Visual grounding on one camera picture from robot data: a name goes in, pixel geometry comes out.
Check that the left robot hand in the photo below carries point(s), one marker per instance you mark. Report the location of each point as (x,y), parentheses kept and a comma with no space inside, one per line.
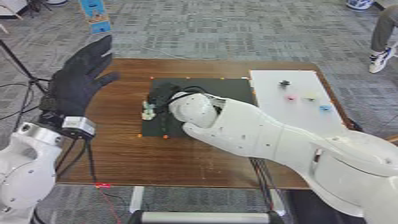
(78,83)

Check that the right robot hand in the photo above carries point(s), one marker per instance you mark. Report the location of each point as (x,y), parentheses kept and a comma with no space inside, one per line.
(161,95)

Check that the blue flower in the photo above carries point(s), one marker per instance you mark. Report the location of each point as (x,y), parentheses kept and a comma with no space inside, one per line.
(326,108)

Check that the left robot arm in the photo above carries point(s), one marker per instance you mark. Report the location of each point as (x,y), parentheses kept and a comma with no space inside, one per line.
(28,160)

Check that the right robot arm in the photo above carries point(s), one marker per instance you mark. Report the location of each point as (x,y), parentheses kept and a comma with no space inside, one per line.
(268,133)

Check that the white flower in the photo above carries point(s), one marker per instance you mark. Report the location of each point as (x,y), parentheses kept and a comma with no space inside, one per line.
(149,112)

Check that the black tripod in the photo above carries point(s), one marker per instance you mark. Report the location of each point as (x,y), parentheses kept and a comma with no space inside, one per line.
(24,71)

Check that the dark mat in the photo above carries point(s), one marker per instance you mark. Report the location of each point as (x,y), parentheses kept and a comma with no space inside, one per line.
(232,90)

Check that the white sheet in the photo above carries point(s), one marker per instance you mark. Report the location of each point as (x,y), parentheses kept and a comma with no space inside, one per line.
(278,113)

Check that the dark flower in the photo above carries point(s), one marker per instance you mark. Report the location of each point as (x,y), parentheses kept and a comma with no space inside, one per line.
(285,83)

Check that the pink flower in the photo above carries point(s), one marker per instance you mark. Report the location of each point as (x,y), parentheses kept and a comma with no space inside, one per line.
(291,97)

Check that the yellow flower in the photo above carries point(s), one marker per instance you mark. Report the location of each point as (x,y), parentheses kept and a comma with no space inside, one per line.
(310,96)

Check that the pale grey bar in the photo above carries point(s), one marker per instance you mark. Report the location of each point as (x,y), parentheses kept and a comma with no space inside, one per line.
(206,217)

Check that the person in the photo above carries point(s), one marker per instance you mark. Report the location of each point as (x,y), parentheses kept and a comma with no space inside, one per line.
(385,30)

